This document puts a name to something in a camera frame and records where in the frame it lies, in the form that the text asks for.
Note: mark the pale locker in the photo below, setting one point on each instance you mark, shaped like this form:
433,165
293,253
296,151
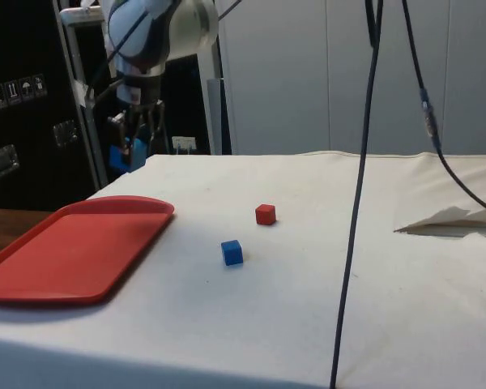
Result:
271,81
393,101
478,81

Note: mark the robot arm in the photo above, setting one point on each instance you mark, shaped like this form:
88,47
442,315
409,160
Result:
186,28

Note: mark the small red cube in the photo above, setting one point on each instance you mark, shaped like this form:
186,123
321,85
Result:
265,215

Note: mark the red tray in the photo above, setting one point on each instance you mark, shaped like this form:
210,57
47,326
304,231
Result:
73,251

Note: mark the small blue cube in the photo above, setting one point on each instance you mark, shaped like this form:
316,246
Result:
231,253

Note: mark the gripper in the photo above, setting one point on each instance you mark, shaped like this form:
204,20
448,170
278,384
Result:
151,92

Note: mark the white power socket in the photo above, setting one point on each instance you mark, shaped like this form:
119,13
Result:
184,144

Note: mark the black cabinet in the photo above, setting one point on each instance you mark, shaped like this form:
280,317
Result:
24,48

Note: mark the large blue block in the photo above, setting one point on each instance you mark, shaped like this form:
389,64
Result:
139,156

